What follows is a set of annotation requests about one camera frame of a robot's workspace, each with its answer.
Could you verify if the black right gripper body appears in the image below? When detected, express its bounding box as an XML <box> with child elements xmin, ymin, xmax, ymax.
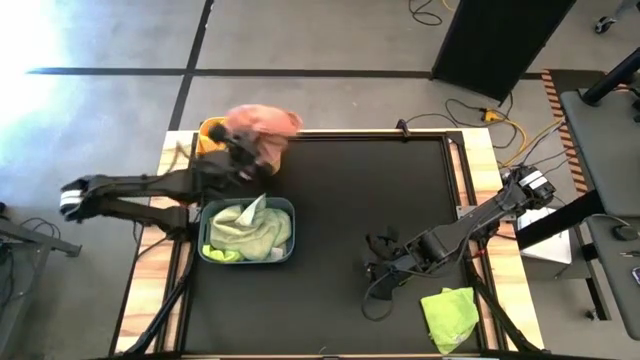
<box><xmin>367</xmin><ymin>249</ymin><xmax>419</xmax><ymax>301</ymax></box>

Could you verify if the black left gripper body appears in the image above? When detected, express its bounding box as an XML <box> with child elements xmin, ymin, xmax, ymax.
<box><xmin>193</xmin><ymin>138</ymin><xmax>275</xmax><ymax>194</ymax></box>

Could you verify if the pale green microfiber towel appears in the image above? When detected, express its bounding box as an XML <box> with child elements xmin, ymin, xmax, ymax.
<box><xmin>208</xmin><ymin>203</ymin><xmax>293</xmax><ymax>262</ymax></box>
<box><xmin>234</xmin><ymin>193</ymin><xmax>269</xmax><ymax>227</ymax></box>

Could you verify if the pink microfiber towel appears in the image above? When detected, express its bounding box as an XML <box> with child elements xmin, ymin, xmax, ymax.
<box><xmin>223</xmin><ymin>103</ymin><xmax>305</xmax><ymax>176</ymax></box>

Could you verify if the lime green microfiber towel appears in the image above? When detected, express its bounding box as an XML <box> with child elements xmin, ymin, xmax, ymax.
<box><xmin>201</xmin><ymin>243</ymin><xmax>242</xmax><ymax>264</ymax></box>
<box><xmin>419</xmin><ymin>286</ymin><xmax>481</xmax><ymax>356</ymax></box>

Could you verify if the grey-blue plastic basket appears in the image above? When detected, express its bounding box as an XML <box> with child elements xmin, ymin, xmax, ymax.
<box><xmin>197</xmin><ymin>196</ymin><xmax>297</xmax><ymax>265</ymax></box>

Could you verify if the white box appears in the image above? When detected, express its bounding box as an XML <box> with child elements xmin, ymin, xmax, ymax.
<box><xmin>516</xmin><ymin>206</ymin><xmax>574</xmax><ymax>266</ymax></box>

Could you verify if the black desk crossbar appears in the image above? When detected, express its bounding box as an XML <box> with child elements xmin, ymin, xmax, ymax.
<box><xmin>514</xmin><ymin>189</ymin><xmax>606</xmax><ymax>251</ymax></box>

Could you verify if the grey desk leg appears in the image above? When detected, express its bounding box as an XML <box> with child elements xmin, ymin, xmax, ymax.
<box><xmin>0</xmin><ymin>217</ymin><xmax>83</xmax><ymax>259</ymax></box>

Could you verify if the dark grey desk top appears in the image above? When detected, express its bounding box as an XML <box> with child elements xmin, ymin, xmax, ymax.
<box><xmin>584</xmin><ymin>214</ymin><xmax>640</xmax><ymax>341</ymax></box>

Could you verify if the black partition panel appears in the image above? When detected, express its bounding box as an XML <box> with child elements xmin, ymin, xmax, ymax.
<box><xmin>431</xmin><ymin>0</ymin><xmax>579</xmax><ymax>104</ymax></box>

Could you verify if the black computer mouse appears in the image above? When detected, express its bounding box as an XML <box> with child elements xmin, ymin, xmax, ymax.
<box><xmin>613</xmin><ymin>224</ymin><xmax>640</xmax><ymax>242</ymax></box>

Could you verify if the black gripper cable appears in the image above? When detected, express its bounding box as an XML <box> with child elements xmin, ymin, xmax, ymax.
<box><xmin>361</xmin><ymin>272</ymin><xmax>401</xmax><ymax>322</ymax></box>

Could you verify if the black frame strut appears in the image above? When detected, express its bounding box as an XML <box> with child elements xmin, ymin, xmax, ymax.
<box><xmin>122</xmin><ymin>239</ymin><xmax>197</xmax><ymax>357</ymax></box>
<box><xmin>469</xmin><ymin>277</ymin><xmax>544</xmax><ymax>354</ymax></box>

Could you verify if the yellow extension cable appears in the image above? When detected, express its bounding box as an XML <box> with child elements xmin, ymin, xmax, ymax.
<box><xmin>482</xmin><ymin>107</ymin><xmax>566</xmax><ymax>169</ymax></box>

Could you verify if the orange black striped cable cover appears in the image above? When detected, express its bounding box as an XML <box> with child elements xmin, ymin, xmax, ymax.
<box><xmin>541</xmin><ymin>69</ymin><xmax>590</xmax><ymax>195</ymax></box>

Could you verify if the black floor cable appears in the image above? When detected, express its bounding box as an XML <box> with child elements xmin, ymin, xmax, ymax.
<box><xmin>408</xmin><ymin>0</ymin><xmax>445</xmax><ymax>27</ymax></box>

